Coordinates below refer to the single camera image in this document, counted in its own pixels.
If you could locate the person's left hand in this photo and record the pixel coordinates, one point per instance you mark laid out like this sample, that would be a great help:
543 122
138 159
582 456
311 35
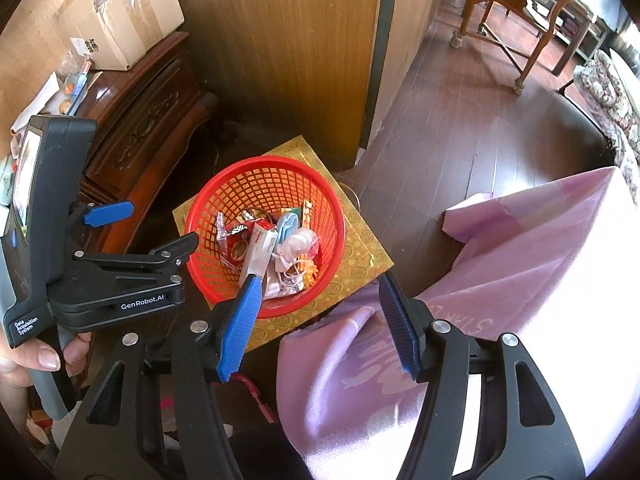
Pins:
35 357

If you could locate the purple tablecloth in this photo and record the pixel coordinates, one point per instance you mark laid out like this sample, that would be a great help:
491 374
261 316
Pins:
500 285

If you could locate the red white candy wrapper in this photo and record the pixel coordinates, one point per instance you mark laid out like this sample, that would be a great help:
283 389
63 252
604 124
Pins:
232 240

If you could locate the pink white tissue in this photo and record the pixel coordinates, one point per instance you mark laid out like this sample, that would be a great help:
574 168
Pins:
297 245

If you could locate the carved wooden chair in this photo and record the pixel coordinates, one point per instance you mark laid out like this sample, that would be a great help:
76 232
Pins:
505 5

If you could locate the large light wooden cabinet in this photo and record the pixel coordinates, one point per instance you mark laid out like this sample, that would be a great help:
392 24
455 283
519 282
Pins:
280 50

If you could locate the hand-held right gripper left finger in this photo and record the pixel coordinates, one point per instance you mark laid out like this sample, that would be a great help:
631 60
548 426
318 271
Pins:
240 325

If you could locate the cardboard box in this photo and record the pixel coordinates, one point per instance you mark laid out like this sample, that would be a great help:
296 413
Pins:
125 15

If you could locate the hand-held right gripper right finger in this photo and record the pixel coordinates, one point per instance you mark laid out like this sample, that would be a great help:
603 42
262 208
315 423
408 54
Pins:
397 325

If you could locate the white papers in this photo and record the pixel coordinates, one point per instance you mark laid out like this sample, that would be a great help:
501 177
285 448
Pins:
45 95

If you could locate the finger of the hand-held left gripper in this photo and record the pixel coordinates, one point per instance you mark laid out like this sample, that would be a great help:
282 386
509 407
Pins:
150 255
107 213

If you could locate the yellow toy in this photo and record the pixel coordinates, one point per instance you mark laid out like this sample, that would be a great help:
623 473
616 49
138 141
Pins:
311 270

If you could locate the wooden table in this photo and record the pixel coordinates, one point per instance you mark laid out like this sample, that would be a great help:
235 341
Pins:
580 15

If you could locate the white red carton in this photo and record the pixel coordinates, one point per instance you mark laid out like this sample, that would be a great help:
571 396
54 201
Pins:
260 250

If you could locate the carved dark wooden cabinet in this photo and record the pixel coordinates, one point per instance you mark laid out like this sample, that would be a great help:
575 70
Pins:
150 120

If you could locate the red plastic basket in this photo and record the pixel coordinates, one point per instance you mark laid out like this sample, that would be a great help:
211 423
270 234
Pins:
230 185

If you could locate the blue face mask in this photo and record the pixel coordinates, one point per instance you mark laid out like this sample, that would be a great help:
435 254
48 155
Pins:
289 227

